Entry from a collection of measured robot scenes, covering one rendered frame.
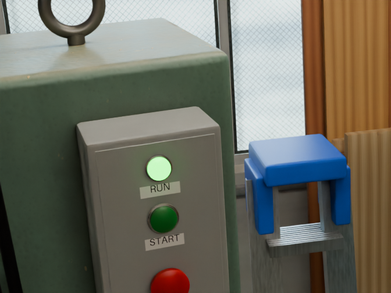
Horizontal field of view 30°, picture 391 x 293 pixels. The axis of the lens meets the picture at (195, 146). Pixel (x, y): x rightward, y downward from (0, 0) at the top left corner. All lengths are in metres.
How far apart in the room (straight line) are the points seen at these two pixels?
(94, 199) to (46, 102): 0.09
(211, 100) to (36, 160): 0.15
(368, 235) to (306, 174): 0.65
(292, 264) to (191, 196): 1.80
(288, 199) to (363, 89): 0.43
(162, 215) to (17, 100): 0.14
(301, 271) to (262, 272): 0.87
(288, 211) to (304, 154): 0.85
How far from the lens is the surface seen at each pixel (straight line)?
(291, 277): 2.35
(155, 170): 0.52
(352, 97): 2.01
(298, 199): 2.24
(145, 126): 0.54
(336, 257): 1.51
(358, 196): 1.95
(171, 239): 0.55
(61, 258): 0.61
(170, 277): 0.55
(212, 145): 0.53
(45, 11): 0.66
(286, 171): 1.37
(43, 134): 0.57
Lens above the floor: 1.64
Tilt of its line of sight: 19 degrees down
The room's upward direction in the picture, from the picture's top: 4 degrees counter-clockwise
